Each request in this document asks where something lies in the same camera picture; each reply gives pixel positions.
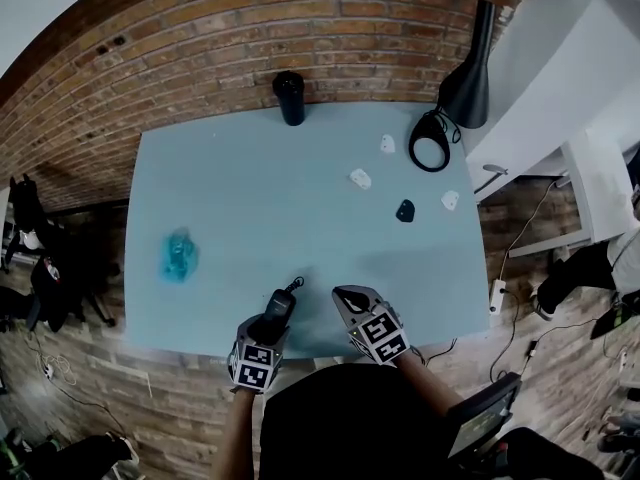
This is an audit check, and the small black plastic part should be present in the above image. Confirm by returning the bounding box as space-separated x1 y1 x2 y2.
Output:
395 198 417 226

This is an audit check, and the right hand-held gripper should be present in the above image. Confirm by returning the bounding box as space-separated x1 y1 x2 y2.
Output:
331 284 412 368

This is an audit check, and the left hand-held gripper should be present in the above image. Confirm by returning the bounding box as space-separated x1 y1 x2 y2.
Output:
228 314 293 396

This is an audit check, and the black desk lamp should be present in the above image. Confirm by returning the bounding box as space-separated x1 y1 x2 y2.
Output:
408 0 497 173

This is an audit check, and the black cylindrical tumbler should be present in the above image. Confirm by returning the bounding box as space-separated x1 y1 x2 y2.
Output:
271 69 307 127

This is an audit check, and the blue crumpled plastic bag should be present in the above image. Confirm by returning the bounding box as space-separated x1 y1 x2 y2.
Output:
158 226 200 286

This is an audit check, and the white power strip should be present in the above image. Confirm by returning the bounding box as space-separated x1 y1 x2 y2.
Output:
488 278 508 316

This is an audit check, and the person's black trouser leg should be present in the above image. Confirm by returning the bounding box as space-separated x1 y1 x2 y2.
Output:
487 426 609 480

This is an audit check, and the white floor cable bundle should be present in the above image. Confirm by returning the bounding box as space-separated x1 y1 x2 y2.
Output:
38 351 79 388

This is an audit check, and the person's right forearm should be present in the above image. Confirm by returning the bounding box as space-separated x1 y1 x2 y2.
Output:
393 348 465 422

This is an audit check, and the black office chair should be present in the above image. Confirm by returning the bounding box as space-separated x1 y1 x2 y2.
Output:
0 172 119 335

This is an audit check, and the person's left forearm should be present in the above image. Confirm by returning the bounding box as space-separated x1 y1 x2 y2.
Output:
217 388 263 480

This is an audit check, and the white shelf unit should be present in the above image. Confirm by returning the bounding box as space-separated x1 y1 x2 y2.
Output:
464 0 640 260

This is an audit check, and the person's black shirt torso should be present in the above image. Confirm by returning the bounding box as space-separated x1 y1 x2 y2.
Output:
259 364 454 480

